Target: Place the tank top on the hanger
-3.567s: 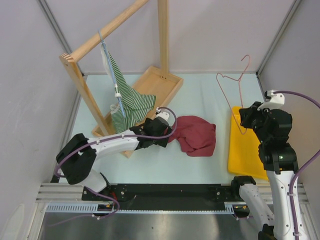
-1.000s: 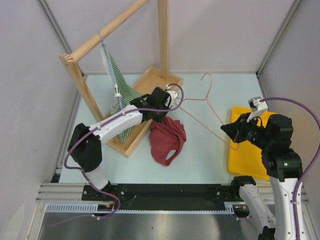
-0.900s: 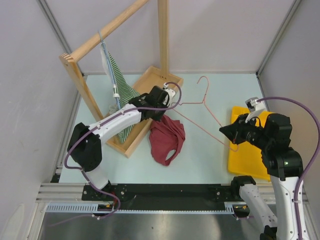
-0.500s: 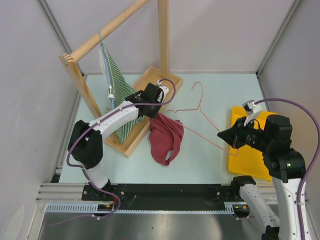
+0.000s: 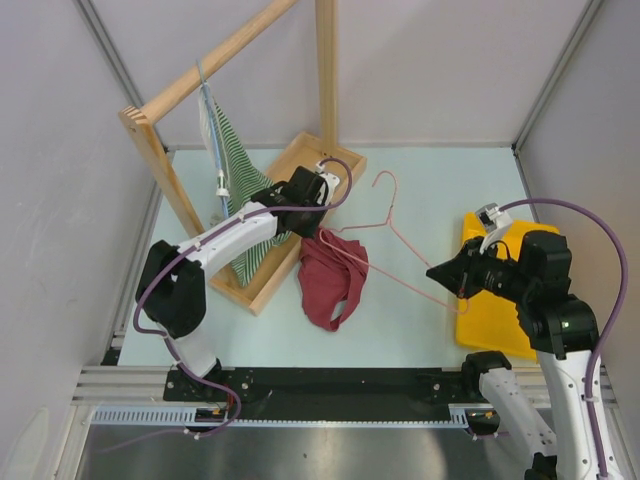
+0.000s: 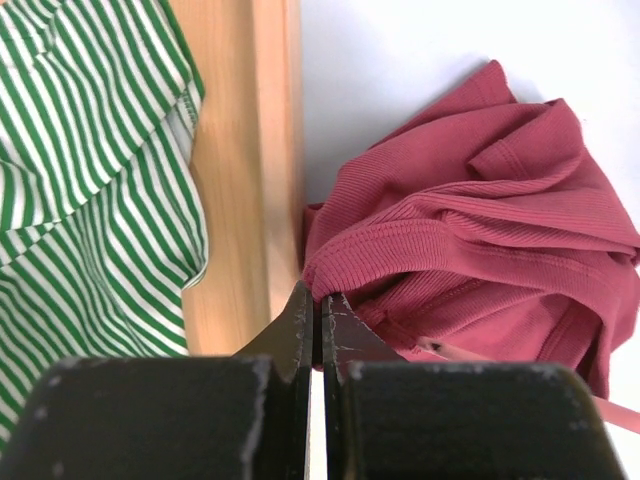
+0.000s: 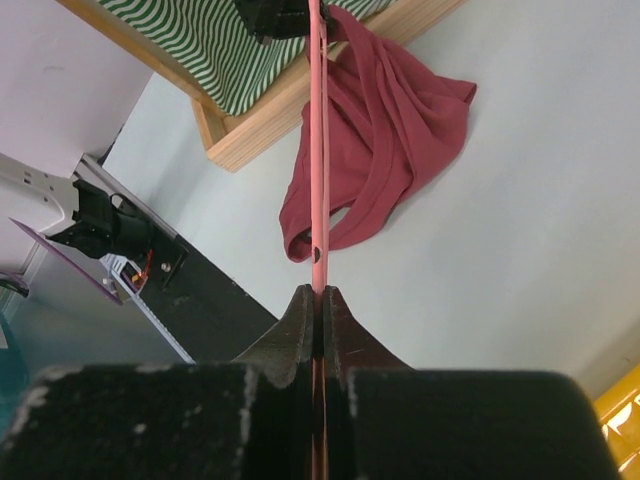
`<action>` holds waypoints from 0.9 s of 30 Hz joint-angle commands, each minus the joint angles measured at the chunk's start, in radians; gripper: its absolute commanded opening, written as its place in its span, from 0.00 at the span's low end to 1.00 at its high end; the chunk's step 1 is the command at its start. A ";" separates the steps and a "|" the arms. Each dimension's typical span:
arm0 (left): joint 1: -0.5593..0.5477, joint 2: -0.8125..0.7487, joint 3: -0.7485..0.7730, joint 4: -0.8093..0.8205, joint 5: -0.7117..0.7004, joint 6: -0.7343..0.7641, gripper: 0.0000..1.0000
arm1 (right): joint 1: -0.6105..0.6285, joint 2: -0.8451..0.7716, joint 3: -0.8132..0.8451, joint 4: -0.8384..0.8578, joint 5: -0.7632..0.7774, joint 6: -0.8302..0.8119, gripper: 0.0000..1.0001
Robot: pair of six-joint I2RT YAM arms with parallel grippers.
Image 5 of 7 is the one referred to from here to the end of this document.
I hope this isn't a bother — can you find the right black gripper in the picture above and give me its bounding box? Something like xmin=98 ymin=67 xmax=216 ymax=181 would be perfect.
xmin=426 ymin=234 xmax=534 ymax=302

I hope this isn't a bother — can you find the pink wire hanger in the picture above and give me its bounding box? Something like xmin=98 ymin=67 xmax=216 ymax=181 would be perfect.
xmin=318 ymin=170 xmax=471 ymax=315

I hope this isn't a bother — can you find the red tank top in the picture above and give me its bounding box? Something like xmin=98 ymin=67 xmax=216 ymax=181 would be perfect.
xmin=298 ymin=229 xmax=369 ymax=332

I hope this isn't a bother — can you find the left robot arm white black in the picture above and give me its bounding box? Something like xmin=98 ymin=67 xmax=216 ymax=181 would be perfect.
xmin=135 ymin=167 xmax=341 ymax=400

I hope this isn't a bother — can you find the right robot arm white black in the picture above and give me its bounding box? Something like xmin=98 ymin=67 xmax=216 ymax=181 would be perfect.
xmin=426 ymin=230 xmax=623 ymax=479

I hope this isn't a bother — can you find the blue hanger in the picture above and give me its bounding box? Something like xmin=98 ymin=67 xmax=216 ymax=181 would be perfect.
xmin=196 ymin=60 xmax=231 ymax=219

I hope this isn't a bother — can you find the wooden clothes rack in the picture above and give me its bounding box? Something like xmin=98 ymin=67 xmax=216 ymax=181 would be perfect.
xmin=119 ymin=1 xmax=367 ymax=315

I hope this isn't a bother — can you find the yellow plastic tray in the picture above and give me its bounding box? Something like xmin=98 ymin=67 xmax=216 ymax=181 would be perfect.
xmin=455 ymin=220 xmax=559 ymax=363

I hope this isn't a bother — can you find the green striped garment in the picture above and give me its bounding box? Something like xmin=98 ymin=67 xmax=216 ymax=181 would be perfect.
xmin=215 ymin=101 xmax=291 ymax=287

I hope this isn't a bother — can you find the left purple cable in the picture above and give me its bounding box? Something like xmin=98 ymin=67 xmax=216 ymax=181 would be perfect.
xmin=135 ymin=158 xmax=353 ymax=431

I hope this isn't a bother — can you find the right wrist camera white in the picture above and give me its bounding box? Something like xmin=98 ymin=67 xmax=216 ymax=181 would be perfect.
xmin=475 ymin=203 xmax=513 ymax=254

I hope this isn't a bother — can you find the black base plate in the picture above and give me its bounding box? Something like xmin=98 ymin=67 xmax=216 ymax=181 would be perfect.
xmin=163 ymin=367 xmax=501 ymax=436

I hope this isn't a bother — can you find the white cable duct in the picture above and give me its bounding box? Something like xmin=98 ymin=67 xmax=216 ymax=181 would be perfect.
xmin=91 ymin=406 xmax=469 ymax=429

